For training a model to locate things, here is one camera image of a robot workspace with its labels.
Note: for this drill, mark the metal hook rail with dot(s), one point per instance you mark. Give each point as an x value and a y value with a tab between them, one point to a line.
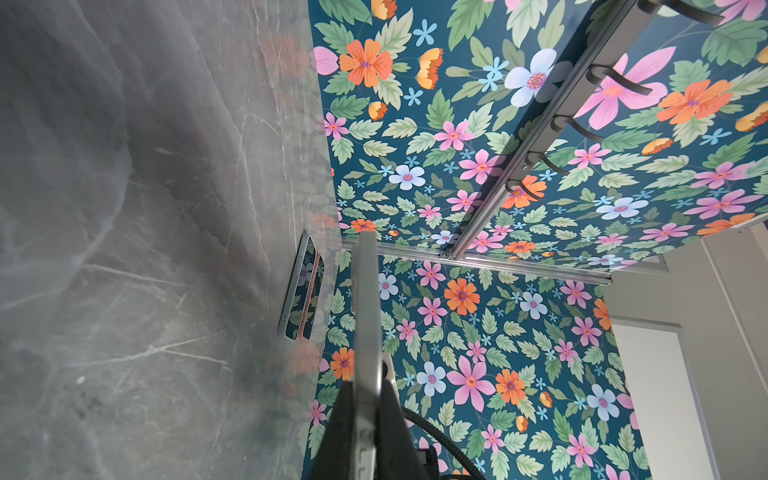
626	23

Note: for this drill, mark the black phone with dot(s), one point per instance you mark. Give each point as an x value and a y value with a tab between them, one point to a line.
368	349

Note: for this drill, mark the light blue phone case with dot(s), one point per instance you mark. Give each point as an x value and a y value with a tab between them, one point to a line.
300	287

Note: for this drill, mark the pink phone case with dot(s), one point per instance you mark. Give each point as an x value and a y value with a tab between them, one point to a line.
313	299

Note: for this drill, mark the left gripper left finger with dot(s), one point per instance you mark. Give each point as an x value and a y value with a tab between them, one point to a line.
333	460

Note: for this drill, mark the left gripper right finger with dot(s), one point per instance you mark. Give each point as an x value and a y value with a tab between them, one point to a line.
396	457

